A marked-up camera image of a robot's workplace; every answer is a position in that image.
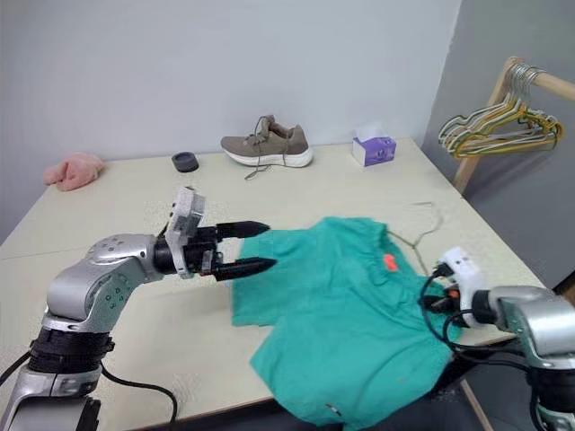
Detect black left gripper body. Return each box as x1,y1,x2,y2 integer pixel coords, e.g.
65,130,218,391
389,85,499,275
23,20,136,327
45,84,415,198
181,225,226,277

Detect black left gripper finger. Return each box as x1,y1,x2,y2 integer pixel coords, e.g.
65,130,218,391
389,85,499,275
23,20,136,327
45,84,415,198
215,220,271,242
212,257,278,284

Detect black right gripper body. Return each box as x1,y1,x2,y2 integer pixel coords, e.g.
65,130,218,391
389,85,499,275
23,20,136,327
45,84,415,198
421,286,463,315

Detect thin metal wire hanger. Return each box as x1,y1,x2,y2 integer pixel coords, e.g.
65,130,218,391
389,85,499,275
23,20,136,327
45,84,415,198
385,201,447,276

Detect green shorts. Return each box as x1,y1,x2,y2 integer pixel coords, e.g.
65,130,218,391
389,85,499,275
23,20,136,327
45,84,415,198
230,215,464,428

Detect brown sneaker with white sole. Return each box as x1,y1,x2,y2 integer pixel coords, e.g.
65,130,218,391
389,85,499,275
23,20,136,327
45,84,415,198
219,114,314,181

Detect light wooden slat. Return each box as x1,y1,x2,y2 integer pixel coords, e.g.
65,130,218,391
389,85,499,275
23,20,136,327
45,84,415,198
460,380,492,431

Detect light wooden clothes rack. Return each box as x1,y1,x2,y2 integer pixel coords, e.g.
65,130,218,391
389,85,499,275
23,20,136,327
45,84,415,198
450,56,575,197

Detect pink fluffy slipper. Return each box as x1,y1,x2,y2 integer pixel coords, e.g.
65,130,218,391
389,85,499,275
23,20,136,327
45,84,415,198
42,152,107,193

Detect purple and white tissue box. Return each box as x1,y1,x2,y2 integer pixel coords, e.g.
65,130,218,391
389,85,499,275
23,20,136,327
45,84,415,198
351,125,398,169

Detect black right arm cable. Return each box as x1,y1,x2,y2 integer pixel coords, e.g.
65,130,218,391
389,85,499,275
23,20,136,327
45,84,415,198
418,263,526,367

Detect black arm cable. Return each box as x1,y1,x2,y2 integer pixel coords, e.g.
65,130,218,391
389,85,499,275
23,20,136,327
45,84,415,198
0,354,180,424
418,263,526,367

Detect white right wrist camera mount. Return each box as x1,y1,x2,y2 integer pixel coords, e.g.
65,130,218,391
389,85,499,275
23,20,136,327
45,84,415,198
437,246,489,329

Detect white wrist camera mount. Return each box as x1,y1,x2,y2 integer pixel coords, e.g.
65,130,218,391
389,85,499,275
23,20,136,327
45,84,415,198
162,185,208,280
437,246,489,329

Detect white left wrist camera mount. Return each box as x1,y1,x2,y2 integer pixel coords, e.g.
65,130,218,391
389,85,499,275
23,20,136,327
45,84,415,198
162,185,208,280

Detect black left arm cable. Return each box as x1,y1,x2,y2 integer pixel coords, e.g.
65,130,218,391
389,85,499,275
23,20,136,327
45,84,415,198
0,354,180,424

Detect white wire hanger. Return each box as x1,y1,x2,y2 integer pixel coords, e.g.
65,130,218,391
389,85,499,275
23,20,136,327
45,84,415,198
438,62,547,147

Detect yellow wire hanger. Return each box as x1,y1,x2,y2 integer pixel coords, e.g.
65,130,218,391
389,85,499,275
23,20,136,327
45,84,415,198
451,65,565,161

